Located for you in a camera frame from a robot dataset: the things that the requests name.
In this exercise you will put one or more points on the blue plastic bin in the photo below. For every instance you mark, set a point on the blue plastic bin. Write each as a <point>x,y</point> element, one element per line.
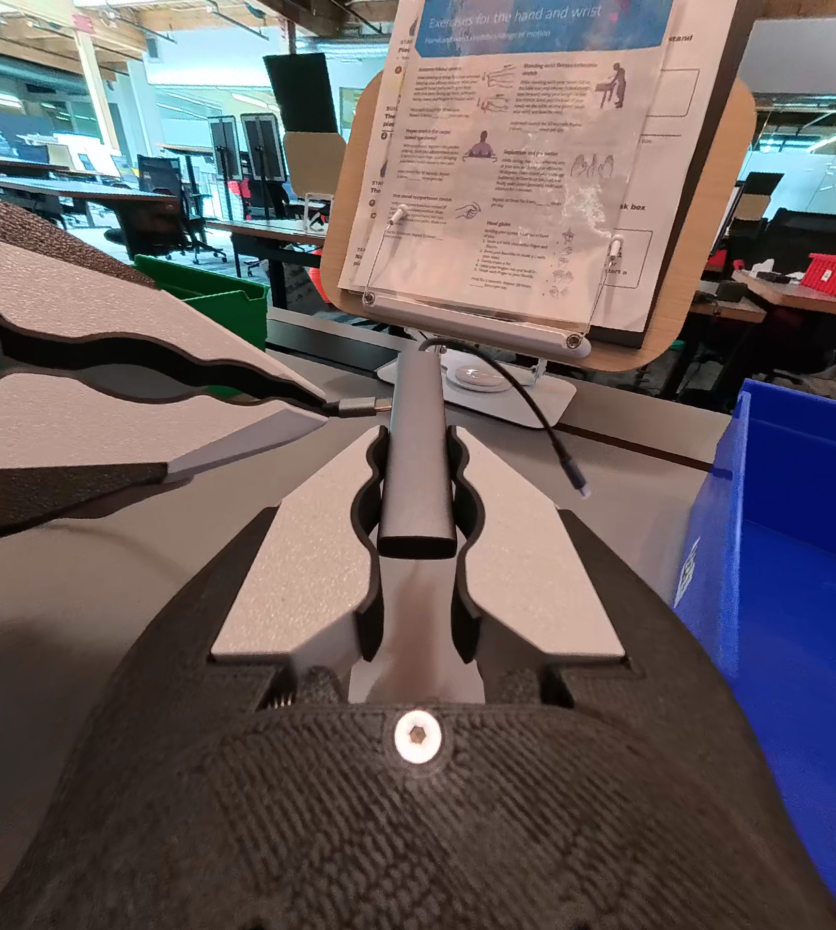
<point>810,654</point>

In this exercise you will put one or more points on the long wooden desk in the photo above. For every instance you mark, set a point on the long wooden desk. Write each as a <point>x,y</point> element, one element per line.
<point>62,187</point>

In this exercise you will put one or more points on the black monitor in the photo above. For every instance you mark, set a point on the black monitor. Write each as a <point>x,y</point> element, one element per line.
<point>223,145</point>
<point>264,145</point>

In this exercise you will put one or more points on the green plastic bin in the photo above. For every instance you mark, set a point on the green plastic bin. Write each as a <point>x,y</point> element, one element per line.
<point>229,312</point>

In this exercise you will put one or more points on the black square panel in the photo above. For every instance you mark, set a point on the black square panel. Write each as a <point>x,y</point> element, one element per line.
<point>302,91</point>

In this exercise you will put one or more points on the grey USB hub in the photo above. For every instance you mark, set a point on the grey USB hub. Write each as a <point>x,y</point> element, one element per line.
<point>418,450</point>

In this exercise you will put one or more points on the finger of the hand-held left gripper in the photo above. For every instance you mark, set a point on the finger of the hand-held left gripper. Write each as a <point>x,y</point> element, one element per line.
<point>98,305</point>
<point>98,429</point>

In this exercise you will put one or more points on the small wooden document stand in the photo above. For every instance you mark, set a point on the small wooden document stand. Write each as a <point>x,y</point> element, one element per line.
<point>314,160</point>

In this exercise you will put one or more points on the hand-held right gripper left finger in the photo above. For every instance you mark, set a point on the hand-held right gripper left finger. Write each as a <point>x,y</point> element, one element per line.
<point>302,567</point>

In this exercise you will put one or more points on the white desk with black legs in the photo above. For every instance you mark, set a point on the white desk with black legs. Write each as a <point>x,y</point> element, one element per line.
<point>273,231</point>

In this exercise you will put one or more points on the orange cone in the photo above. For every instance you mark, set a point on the orange cone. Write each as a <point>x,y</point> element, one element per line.
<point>316,280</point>

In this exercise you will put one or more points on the white instruction sheet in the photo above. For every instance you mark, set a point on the white instruction sheet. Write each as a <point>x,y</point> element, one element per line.
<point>679,145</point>

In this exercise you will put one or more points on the wooden desk with black legs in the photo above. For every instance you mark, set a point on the wooden desk with black legs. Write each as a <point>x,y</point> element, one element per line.
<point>810,294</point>

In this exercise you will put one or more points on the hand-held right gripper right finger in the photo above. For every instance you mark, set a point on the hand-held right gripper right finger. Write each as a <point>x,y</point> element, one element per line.
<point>534,574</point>

